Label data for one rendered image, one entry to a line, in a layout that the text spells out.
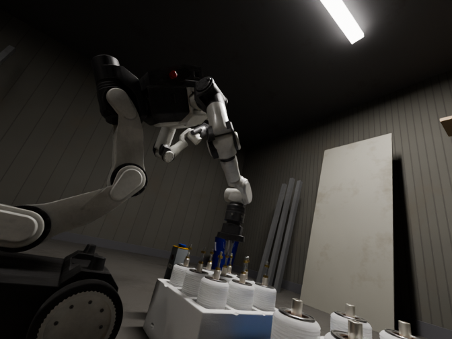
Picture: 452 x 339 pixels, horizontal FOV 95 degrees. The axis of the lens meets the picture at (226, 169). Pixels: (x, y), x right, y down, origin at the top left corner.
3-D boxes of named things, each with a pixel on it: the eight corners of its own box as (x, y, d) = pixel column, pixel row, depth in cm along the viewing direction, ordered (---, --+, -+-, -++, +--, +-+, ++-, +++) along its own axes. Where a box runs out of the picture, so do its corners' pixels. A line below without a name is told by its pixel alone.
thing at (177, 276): (161, 309, 85) (174, 262, 92) (183, 313, 87) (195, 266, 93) (159, 317, 77) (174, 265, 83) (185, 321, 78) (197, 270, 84)
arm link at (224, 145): (245, 179, 88) (234, 138, 79) (221, 185, 89) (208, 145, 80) (241, 167, 98) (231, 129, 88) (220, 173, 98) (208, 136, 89)
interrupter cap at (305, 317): (300, 324, 40) (300, 320, 40) (270, 310, 46) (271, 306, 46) (322, 324, 43) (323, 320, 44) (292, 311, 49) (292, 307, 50)
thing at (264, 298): (240, 334, 78) (248, 281, 84) (263, 337, 80) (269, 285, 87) (251, 346, 69) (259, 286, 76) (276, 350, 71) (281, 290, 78)
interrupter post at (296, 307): (297, 319, 43) (298, 300, 44) (288, 315, 45) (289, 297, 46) (304, 319, 44) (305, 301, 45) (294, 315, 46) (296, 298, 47)
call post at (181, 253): (157, 322, 90) (177, 247, 101) (152, 315, 96) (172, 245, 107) (172, 322, 94) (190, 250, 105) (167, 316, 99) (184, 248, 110)
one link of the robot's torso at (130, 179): (-30, 220, 57) (136, 157, 85) (-8, 220, 72) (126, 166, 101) (1, 269, 58) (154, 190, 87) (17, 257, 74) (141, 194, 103)
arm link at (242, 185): (249, 206, 93) (242, 182, 87) (231, 205, 97) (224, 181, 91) (253, 197, 98) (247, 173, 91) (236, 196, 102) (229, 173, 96)
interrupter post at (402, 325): (410, 342, 45) (409, 324, 46) (397, 336, 47) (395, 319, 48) (414, 341, 46) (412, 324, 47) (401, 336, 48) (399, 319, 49)
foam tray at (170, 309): (184, 397, 51) (202, 311, 57) (142, 328, 81) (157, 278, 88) (286, 377, 70) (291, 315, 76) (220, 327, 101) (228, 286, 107)
